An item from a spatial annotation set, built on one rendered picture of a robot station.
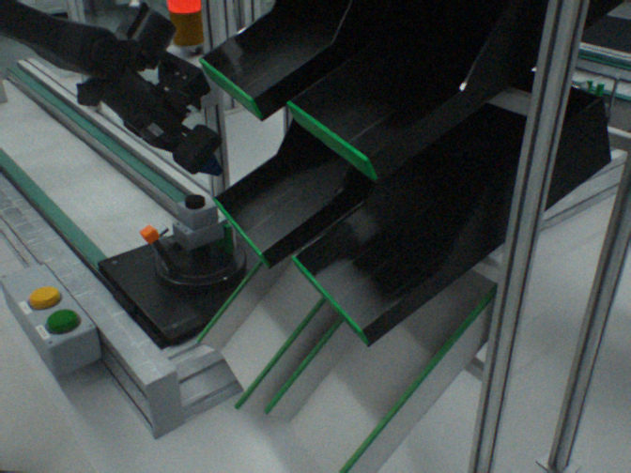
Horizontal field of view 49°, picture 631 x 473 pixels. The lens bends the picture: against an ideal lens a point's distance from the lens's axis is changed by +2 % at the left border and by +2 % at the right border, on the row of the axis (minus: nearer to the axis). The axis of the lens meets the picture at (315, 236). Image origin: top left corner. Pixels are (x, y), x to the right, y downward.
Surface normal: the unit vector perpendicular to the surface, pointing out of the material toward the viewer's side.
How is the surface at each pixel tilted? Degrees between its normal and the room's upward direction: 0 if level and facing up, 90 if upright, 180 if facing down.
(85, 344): 90
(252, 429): 0
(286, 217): 25
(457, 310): 45
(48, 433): 0
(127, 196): 0
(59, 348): 90
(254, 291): 90
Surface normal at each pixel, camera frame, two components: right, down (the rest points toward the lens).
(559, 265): 0.00, -0.85
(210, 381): 0.61, 0.42
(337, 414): -0.63, -0.42
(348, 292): -0.38, -0.66
